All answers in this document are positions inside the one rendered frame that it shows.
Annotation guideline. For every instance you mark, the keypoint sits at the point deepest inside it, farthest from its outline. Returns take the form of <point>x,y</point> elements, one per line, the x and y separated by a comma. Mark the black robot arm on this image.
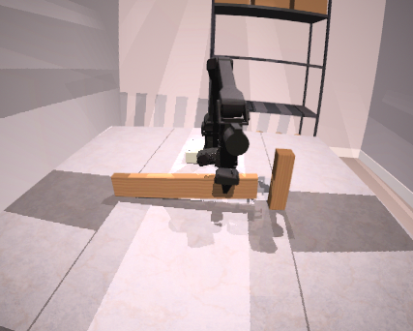
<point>226,102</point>

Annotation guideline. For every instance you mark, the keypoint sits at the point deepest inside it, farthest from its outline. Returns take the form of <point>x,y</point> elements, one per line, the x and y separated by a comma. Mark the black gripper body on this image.
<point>228,175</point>

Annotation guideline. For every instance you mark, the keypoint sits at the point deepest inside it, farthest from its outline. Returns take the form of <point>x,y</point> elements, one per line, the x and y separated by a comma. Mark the wooden post with slot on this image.
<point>281,179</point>

